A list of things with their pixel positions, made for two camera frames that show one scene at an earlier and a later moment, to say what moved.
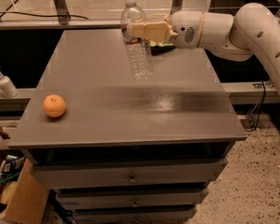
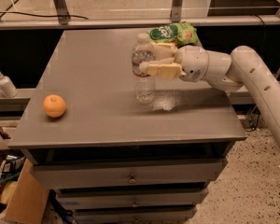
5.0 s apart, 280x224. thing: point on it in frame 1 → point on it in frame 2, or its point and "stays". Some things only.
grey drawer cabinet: x=115 y=149 stays
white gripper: x=185 y=29 → x=192 y=62
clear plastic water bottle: x=133 y=34 → x=144 y=85
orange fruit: x=54 y=105 stays
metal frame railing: x=61 y=20 stays
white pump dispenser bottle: x=5 y=84 stays
